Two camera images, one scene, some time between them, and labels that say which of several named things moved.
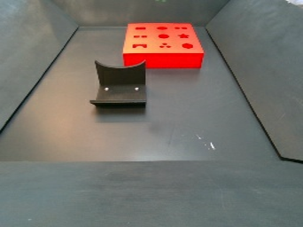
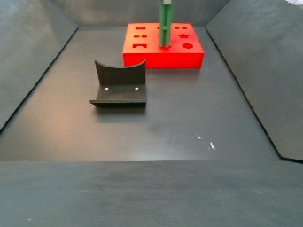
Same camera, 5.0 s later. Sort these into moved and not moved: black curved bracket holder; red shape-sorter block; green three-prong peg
Moved: green three-prong peg
Not moved: black curved bracket holder; red shape-sorter block
